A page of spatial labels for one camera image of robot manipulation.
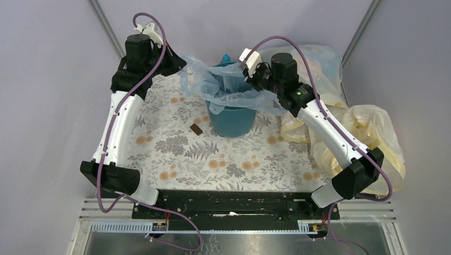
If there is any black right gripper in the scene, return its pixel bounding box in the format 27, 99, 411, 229
243, 62, 282, 95

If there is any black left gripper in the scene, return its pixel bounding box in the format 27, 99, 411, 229
145, 39, 187, 77

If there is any light blue plastic trash bag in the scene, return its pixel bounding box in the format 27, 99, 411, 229
178, 56, 287, 116

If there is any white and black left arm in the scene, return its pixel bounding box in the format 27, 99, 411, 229
80, 34, 186, 218

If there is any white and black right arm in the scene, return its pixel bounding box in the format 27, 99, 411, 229
239, 49, 384, 219

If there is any blue object behind bin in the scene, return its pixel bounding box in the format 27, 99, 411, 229
221, 54, 231, 63

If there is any teal plastic trash bin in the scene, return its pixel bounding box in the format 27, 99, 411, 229
201, 62, 258, 138

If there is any clear bag with stuffed items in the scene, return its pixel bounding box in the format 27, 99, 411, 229
258, 45, 348, 109

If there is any small brown block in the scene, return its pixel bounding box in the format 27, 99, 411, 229
190, 123, 203, 136

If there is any floral patterned table cloth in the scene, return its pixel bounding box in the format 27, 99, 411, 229
126, 75, 333, 191

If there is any yellowish crumpled plastic bag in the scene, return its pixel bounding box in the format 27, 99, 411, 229
281, 104, 405, 192

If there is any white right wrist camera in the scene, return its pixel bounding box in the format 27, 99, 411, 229
238, 48, 262, 78

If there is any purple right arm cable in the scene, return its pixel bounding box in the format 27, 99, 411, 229
248, 35, 394, 202

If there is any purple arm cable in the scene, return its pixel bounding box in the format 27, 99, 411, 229
96, 12, 204, 252
248, 35, 394, 202

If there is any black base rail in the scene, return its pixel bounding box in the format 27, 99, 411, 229
132, 189, 364, 231

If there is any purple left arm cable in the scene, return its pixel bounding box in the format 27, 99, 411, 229
96, 12, 204, 252

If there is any white slotted cable duct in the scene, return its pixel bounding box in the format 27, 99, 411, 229
90, 219, 318, 235

